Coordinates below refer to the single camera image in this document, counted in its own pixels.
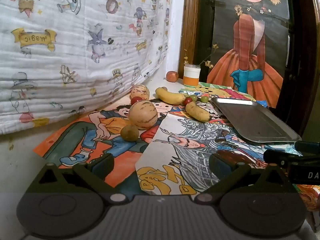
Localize orange cartoon drawing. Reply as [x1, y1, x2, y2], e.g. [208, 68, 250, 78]
[34, 100, 173, 188]

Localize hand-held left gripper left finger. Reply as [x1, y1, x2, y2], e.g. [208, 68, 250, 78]
[26, 152, 128, 204]

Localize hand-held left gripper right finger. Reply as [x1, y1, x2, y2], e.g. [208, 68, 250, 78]
[194, 153, 299, 204]

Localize wall poster orange dress figure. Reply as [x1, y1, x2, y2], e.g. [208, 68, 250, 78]
[206, 0, 292, 108]

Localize white printed blanket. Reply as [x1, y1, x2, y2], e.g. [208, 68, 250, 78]
[0, 0, 175, 135]

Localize striped yellow melon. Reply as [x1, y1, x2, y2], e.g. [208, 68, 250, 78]
[130, 85, 150, 100]
[128, 100, 158, 130]

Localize white-haired figure drawing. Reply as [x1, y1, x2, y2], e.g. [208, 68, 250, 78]
[135, 106, 303, 196]

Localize yellow flower twigs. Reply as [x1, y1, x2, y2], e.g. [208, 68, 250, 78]
[184, 44, 219, 68]

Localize brown round fruit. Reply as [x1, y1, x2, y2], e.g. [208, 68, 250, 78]
[120, 124, 139, 142]

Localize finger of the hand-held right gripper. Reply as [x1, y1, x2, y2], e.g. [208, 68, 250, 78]
[294, 141, 320, 155]
[263, 149, 320, 167]

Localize brown wooden door frame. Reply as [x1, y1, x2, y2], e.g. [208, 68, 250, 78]
[179, 0, 218, 83]

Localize white and orange jar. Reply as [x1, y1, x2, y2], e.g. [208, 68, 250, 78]
[183, 64, 201, 86]

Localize metal tray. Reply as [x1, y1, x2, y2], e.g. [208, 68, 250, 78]
[211, 97, 302, 143]

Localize yellow banana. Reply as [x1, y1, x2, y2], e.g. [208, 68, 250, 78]
[155, 87, 187, 105]
[185, 101, 211, 122]

